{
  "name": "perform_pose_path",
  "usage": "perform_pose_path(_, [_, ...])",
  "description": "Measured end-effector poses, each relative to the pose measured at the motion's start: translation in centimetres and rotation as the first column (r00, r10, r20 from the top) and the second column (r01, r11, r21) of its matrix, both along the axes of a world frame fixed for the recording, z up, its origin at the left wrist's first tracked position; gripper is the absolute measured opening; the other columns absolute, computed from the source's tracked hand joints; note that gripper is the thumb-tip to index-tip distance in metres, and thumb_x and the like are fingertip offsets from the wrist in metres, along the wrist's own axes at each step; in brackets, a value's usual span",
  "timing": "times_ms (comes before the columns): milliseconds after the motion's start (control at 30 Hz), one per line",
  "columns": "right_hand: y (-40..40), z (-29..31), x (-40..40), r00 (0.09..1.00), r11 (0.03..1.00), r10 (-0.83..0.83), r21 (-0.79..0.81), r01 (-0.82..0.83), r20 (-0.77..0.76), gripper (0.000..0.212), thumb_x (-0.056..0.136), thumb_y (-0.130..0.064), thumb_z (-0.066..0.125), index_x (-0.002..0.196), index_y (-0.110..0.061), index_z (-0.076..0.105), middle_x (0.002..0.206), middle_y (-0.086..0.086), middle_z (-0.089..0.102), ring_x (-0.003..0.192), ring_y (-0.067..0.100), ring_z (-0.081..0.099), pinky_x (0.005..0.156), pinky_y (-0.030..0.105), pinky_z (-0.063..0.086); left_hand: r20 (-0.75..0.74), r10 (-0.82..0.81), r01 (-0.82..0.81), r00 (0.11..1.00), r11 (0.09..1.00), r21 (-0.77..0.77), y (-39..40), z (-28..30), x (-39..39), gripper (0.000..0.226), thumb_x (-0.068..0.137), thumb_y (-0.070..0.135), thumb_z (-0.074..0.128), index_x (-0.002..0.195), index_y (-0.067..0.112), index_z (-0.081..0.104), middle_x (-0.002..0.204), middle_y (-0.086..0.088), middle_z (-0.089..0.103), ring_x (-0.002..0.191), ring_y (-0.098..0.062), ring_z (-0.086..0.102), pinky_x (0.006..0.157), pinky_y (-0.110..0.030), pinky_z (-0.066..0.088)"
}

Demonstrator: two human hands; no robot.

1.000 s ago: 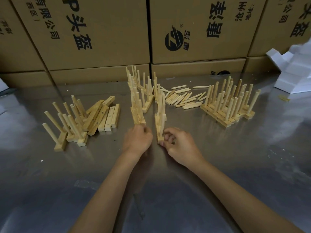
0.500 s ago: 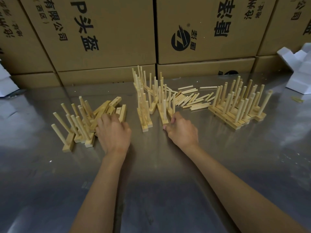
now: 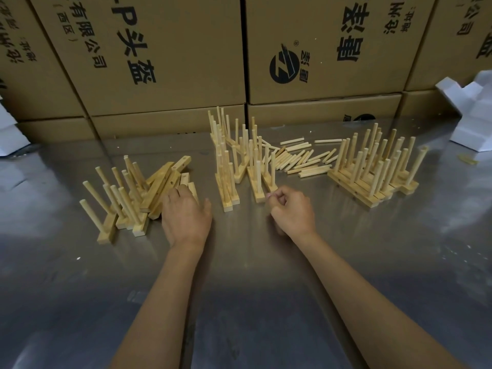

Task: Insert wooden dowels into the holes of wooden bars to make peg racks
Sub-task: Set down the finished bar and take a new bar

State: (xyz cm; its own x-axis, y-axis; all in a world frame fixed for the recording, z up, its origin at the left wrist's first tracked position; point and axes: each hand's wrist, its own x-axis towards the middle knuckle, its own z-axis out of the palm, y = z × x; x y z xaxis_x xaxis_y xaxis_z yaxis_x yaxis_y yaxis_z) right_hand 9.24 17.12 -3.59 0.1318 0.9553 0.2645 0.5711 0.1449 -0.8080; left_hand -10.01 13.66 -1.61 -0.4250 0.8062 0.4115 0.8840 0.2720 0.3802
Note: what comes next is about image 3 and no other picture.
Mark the person's right hand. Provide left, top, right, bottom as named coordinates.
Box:
left=265, top=186, right=317, bottom=242

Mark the person's left hand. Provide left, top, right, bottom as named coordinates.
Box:
left=161, top=185, right=213, bottom=249

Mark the pile of drilled wooden bars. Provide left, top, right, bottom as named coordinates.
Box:
left=139, top=155, right=200, bottom=220

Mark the pile of wooden dowels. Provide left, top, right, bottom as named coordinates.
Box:
left=269, top=137, right=343, bottom=179

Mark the person's left forearm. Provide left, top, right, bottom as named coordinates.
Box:
left=109, top=241, right=204, bottom=369

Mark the person's right forearm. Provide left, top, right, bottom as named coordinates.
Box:
left=292, top=232, right=468, bottom=369

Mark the stack of white foam blocks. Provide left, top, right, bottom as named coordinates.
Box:
left=435, top=70, right=492, bottom=152
left=0, top=97, right=31, bottom=156

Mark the shiny metal table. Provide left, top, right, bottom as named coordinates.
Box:
left=0, top=117, right=492, bottom=369

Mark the stack of brown cardboard boxes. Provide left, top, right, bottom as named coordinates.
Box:
left=0, top=0, right=492, bottom=141

